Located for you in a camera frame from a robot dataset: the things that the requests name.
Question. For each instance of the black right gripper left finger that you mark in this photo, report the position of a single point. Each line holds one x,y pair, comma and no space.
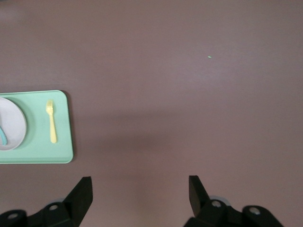
78,201

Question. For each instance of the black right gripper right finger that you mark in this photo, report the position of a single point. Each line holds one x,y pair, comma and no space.
198,201

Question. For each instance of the yellow plastic fork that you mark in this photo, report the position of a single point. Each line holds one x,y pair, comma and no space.
53,127

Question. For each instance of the round grey plate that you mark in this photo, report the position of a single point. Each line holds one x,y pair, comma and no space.
11,123

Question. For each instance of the mint green rectangular tray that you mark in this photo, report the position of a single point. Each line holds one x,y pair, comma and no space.
47,151

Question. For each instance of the light blue plastic spoon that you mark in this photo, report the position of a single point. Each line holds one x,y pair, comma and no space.
3,139

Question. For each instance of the brown table cover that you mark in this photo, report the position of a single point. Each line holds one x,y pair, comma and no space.
165,82

